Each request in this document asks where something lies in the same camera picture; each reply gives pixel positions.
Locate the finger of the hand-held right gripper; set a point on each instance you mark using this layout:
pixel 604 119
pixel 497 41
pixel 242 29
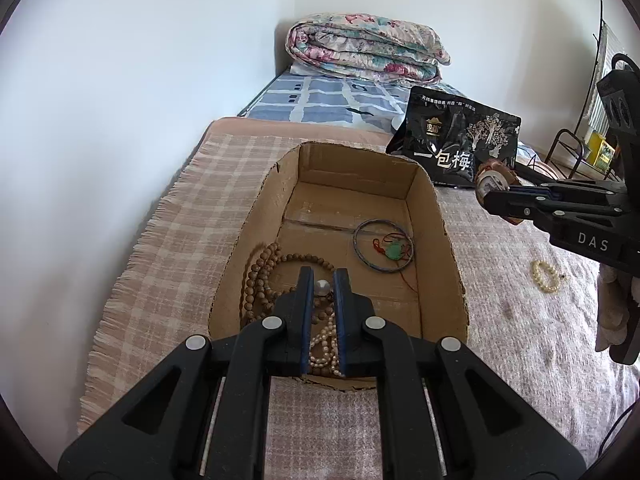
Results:
pixel 575 190
pixel 530 207

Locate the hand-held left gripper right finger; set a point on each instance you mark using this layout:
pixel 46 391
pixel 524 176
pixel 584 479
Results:
pixel 342 310

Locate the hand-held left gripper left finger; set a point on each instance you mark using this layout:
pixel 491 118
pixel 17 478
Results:
pixel 306 310

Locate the white round bead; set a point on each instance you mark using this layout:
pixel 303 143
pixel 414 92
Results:
pixel 321 287

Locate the thin blue bangle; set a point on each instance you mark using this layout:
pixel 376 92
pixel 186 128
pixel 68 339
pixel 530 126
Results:
pixel 354 244

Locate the cardboard box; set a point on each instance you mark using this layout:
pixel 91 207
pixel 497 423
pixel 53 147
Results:
pixel 340 165

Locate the person's right hand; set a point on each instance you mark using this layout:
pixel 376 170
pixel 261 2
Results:
pixel 617 310

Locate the black metal clothes rack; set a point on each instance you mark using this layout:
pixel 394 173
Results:
pixel 556 136

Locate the striped hanging cloth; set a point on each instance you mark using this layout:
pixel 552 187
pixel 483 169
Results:
pixel 597 110

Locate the black snack bag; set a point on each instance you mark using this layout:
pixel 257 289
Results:
pixel 450 160

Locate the pink plaid blanket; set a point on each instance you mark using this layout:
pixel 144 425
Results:
pixel 200 200

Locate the blue patterned bedsheet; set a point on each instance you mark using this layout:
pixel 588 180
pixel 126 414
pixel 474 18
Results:
pixel 320 100

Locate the folded floral quilt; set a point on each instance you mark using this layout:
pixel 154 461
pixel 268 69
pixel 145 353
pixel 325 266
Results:
pixel 365 45

